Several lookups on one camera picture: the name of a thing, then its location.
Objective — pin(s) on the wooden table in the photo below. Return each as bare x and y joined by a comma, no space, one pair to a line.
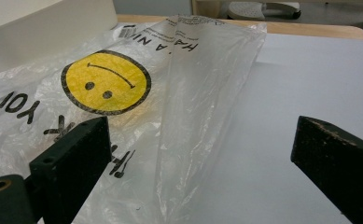
309,29

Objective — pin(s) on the white table board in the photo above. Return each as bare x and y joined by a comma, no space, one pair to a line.
278,93

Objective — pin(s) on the wooden desk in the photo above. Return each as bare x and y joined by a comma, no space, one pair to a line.
201,7

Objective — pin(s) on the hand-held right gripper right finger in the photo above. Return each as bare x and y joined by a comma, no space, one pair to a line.
341,174

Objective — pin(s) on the clear smiley plastic bag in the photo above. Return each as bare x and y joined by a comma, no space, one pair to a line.
107,81

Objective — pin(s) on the white plastic bin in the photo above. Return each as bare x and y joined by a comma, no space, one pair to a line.
30,31

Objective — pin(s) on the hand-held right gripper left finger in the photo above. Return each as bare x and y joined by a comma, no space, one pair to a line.
73,168

